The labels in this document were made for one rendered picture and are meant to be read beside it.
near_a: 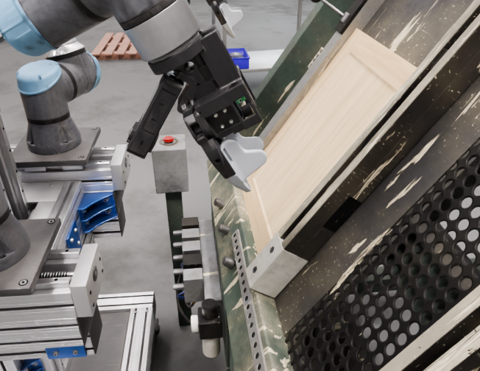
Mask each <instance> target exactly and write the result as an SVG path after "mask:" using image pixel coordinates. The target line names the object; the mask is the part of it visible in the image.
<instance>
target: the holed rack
mask: <svg viewBox="0 0 480 371"><path fill-rule="evenodd" d="M231 238H232V242H233V250H234V255H235V259H236V267H237V272H238V276H239V284H240V289H241V296H242V301H243V305H244V313H245V317H246V322H247V330H248V334H249V339H250V346H251V351H252V356H253V363H254V368H255V371H267V364H266V360H265V356H264V349H263V345H262V342H261V335H260V331H259V327H258V320H257V316H256V312H255V306H254V302H253V296H252V292H251V288H250V286H249V282H248V278H247V271H246V268H247V266H246V262H245V258H244V251H243V248H242V244H241V237H240V233H239V229H237V230H236V231H235V233H234V234H233V235H232V236H231Z"/></svg>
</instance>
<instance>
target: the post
mask: <svg viewBox="0 0 480 371"><path fill-rule="evenodd" d="M165 195H166V209H167V216H168V223H169V236H170V243H171V250H172V263H173V269H182V268H181V267H180V265H181V263H182V262H183V261H174V259H173V256H174V255H182V254H183V248H182V247H178V248H174V246H173V243H174V242H183V240H182V236H174V234H173V231H174V230H182V218H184V216H183V199H182V192H175V193H165ZM179 276H180V275H174V284H176V283H177V281H178V278H179ZM179 303H180V306H181V308H182V310H183V312H184V314H185V315H186V316H187V317H188V319H189V320H190V321H191V315H192V313H191V308H189V307H188V306H187V305H186V303H185V300H184V299H179ZM177 311H178V318H179V326H184V325H190V324H189V323H188V322H187V321H186V320H185V318H184V317H183V315H182V314H181V313H180V310H179V308H178V307H177Z"/></svg>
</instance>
